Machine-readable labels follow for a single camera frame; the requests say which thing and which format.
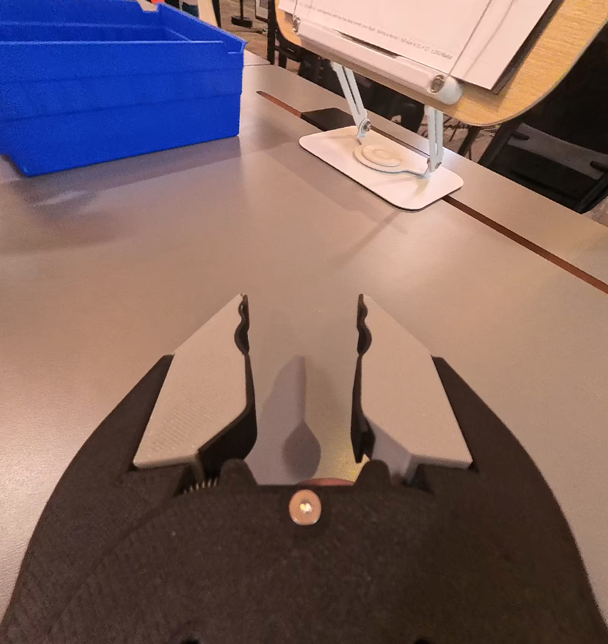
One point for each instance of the wooden board document stand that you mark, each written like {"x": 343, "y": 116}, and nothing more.
{"x": 414, "y": 186}

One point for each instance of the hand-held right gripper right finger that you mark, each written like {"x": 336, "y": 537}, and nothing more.
{"x": 409, "y": 397}

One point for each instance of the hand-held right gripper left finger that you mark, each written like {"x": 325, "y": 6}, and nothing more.
{"x": 203, "y": 392}

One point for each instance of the black office chair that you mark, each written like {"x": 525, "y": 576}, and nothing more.
{"x": 560, "y": 151}

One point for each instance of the blue plastic bin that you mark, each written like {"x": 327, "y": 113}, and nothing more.
{"x": 107, "y": 100}

